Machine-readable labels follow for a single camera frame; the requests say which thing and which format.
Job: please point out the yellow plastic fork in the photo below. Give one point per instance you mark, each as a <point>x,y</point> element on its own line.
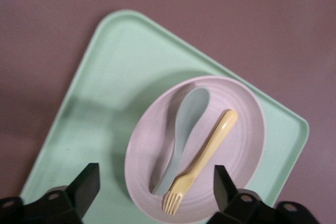
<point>209,145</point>

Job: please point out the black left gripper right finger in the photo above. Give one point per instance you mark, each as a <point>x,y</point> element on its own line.
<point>241,211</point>

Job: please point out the brown table mat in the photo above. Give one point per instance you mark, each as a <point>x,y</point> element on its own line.
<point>236,24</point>

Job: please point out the grey-green plastic spoon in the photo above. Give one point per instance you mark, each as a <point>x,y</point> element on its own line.
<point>191,106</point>

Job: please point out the beige round plate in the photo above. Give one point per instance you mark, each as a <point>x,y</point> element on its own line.
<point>236,161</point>

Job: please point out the light green rectangular tray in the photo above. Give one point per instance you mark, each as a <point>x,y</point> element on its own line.
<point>118,77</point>

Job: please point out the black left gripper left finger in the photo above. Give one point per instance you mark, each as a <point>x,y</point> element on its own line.
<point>63,205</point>

